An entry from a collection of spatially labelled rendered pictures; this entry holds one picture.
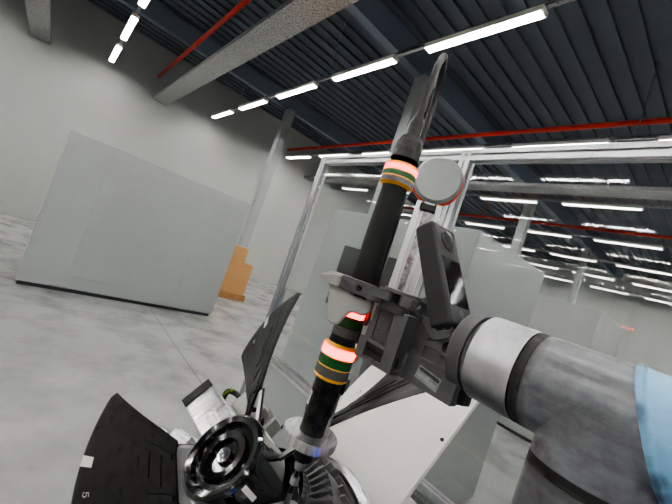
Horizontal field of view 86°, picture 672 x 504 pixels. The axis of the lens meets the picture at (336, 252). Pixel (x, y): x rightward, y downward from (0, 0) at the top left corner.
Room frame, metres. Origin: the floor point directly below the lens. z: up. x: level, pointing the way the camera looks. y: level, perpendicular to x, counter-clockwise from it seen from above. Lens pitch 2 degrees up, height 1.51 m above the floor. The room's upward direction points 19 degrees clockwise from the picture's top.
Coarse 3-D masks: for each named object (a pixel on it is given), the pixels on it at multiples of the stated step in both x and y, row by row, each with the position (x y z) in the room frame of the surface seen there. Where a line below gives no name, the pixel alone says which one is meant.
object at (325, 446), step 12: (348, 384) 0.49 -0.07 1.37; (288, 420) 0.46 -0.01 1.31; (300, 420) 0.47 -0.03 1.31; (288, 432) 0.43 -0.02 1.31; (300, 432) 0.44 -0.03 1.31; (300, 444) 0.42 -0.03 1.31; (312, 444) 0.42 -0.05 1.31; (324, 444) 0.43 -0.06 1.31; (336, 444) 0.45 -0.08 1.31; (312, 456) 0.42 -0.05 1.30; (324, 456) 0.43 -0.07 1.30
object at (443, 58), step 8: (440, 56) 0.47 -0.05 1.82; (440, 64) 0.46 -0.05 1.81; (432, 72) 0.46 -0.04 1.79; (440, 72) 0.51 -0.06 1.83; (432, 80) 0.45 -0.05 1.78; (440, 80) 0.52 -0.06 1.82; (432, 88) 0.45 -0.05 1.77; (440, 88) 0.52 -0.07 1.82; (424, 96) 0.45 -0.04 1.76; (424, 104) 0.45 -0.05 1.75; (432, 104) 0.53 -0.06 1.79; (424, 112) 0.45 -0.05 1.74; (432, 112) 0.53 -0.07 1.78; (424, 128) 0.53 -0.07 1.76; (424, 136) 0.53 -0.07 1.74
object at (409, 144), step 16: (416, 128) 0.45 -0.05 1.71; (400, 144) 0.44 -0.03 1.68; (416, 144) 0.44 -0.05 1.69; (400, 160) 0.47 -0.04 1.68; (416, 160) 0.44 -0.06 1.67; (320, 384) 0.44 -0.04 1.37; (320, 400) 0.44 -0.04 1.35; (336, 400) 0.45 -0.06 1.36; (304, 416) 0.45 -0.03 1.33; (320, 416) 0.44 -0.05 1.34; (304, 432) 0.44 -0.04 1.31; (320, 432) 0.44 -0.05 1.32
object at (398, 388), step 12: (384, 384) 0.54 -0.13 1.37; (396, 384) 0.52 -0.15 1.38; (408, 384) 0.50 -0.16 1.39; (360, 396) 0.60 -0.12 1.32; (372, 396) 0.52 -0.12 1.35; (384, 396) 0.50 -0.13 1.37; (396, 396) 0.48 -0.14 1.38; (408, 396) 0.47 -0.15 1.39; (348, 408) 0.53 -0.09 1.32; (360, 408) 0.50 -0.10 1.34; (372, 408) 0.48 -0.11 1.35; (336, 420) 0.50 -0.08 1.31
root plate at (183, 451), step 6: (180, 450) 0.58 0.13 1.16; (186, 450) 0.57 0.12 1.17; (180, 456) 0.58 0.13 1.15; (186, 456) 0.57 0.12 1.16; (180, 462) 0.58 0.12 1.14; (180, 468) 0.57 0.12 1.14; (180, 474) 0.57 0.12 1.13; (180, 480) 0.57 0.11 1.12; (180, 486) 0.57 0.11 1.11; (180, 492) 0.57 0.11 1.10; (180, 498) 0.57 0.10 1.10; (186, 498) 0.56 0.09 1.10
